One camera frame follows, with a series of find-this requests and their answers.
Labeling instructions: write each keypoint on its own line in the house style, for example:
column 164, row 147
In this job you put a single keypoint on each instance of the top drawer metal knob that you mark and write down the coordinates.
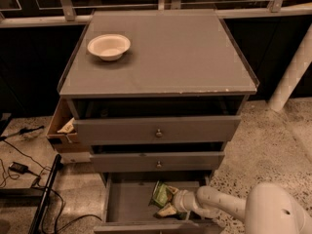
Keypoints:
column 158, row 133

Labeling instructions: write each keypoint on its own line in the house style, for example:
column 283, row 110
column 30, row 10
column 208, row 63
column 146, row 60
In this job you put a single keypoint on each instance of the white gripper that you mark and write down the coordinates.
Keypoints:
column 179, row 200

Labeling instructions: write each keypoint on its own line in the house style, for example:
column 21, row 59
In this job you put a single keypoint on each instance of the middle drawer metal knob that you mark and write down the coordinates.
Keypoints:
column 159, row 165

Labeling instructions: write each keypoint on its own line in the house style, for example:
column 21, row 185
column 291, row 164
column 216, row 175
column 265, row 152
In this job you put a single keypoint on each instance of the grey middle drawer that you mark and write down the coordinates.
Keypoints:
column 146, row 162

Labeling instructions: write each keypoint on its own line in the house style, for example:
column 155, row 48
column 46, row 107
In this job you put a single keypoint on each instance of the grey drawer cabinet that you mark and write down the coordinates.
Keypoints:
column 181, row 63

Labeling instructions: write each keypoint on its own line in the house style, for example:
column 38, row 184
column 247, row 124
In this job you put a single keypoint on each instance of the metal railing frame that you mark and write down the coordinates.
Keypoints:
column 23, row 13

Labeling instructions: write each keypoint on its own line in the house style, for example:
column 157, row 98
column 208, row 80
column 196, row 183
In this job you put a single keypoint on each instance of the white paper bowl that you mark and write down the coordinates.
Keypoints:
column 109, row 47

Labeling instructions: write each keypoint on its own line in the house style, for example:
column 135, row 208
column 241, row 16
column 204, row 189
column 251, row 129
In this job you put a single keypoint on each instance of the white cylindrical post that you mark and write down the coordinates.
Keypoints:
column 293, row 74

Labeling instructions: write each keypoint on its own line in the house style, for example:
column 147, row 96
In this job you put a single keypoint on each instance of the green jalapeno chip bag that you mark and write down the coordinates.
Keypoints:
column 161, row 197

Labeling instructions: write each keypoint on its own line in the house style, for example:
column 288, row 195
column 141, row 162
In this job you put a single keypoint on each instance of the grey drawer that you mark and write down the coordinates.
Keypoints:
column 146, row 162
column 129, row 209
column 110, row 131

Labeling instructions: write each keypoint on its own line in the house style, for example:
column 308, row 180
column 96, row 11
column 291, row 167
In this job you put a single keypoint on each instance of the brown cardboard box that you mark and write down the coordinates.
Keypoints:
column 63, row 138

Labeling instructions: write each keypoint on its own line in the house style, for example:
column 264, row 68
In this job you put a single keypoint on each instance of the drawer metal knob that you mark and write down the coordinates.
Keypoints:
column 158, row 133
column 159, row 165

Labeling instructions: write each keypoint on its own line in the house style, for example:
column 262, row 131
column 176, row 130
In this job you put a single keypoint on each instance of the black metal stand bar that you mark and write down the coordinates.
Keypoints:
column 45, row 195

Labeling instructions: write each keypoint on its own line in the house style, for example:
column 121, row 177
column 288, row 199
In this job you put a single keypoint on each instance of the grey top drawer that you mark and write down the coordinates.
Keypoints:
column 110, row 131

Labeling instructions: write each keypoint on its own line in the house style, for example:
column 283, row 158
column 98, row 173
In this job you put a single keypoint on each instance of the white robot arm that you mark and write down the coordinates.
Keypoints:
column 268, row 209

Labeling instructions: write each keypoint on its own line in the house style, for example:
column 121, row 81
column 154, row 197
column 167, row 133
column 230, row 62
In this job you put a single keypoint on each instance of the grey bottom drawer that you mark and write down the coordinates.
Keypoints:
column 129, row 209

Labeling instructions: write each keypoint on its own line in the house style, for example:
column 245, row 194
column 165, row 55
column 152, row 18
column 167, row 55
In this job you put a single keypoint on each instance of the black power adapter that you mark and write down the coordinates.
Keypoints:
column 18, row 168

